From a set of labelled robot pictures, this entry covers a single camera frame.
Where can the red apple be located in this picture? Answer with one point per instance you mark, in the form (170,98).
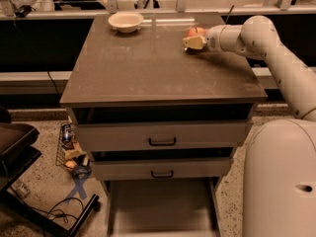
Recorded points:
(196,31)

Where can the white bowl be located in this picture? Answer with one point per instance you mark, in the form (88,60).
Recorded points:
(126,22)

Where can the top grey drawer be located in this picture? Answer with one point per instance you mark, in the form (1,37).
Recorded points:
(162,135)

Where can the middle grey drawer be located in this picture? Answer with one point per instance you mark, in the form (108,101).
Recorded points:
(160,169)

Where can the grey drawer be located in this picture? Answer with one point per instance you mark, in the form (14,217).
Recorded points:
(160,169)
(162,135)

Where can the wire basket with items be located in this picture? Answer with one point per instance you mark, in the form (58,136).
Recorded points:
(70,156)

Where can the dark rolling cart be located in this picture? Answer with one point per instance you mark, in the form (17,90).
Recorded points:
(17,155)

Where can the grey drawer cabinet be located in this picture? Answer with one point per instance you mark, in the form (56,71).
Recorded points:
(149,76)

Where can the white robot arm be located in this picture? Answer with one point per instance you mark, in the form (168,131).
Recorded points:
(279,183)

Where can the black power adapter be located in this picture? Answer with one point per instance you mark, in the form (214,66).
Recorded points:
(23,11)

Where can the open bottom drawer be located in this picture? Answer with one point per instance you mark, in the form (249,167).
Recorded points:
(163,208)

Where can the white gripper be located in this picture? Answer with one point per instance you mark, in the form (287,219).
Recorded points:
(212,39)

